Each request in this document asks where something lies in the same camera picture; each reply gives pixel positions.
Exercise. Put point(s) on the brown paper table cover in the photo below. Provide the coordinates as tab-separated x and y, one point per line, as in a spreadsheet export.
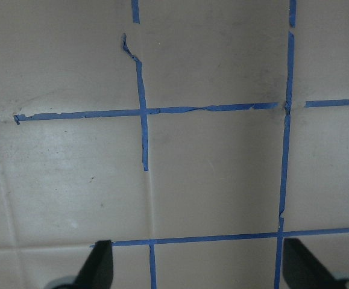
196	135

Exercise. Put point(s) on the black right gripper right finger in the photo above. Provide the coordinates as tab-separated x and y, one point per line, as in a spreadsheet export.
301	269

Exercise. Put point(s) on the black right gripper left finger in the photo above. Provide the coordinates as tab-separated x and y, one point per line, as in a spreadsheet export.
97	270

